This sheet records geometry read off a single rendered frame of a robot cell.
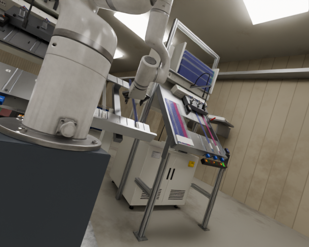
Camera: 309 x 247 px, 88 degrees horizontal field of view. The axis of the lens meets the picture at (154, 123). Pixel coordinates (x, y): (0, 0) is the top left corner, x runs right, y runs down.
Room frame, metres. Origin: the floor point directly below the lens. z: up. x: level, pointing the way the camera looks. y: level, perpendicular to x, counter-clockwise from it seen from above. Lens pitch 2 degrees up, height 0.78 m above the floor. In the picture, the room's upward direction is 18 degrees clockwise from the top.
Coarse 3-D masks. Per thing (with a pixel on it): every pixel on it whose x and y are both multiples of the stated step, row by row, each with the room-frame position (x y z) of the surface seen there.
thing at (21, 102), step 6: (0, 90) 0.63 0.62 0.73; (6, 96) 0.64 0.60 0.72; (12, 96) 0.65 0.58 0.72; (18, 96) 0.65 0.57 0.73; (6, 102) 0.66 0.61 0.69; (12, 102) 0.67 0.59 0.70; (18, 102) 0.67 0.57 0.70; (24, 102) 0.68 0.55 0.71; (18, 108) 0.70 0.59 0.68; (24, 108) 0.70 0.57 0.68
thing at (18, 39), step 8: (0, 32) 0.82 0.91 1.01; (8, 32) 0.85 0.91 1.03; (16, 32) 0.89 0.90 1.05; (24, 32) 0.93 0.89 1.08; (0, 40) 0.85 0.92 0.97; (8, 40) 0.82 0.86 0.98; (16, 40) 0.85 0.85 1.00; (24, 40) 0.89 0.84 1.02; (32, 40) 0.93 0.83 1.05; (40, 40) 0.97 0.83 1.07; (16, 48) 0.88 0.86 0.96; (24, 48) 0.86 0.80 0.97; (32, 48) 0.89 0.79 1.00; (40, 48) 0.93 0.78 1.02; (40, 56) 0.90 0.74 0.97
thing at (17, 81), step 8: (0, 64) 0.72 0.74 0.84; (0, 72) 0.69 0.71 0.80; (8, 72) 0.72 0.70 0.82; (16, 72) 0.74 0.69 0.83; (24, 72) 0.77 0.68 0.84; (0, 80) 0.67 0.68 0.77; (8, 80) 0.69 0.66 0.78; (16, 80) 0.71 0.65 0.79; (24, 80) 0.74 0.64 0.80; (32, 80) 0.77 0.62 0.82; (0, 88) 0.65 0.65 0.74; (8, 88) 0.67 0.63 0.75; (16, 88) 0.69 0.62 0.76; (24, 88) 0.72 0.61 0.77; (32, 88) 0.74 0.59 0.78; (24, 96) 0.69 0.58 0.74
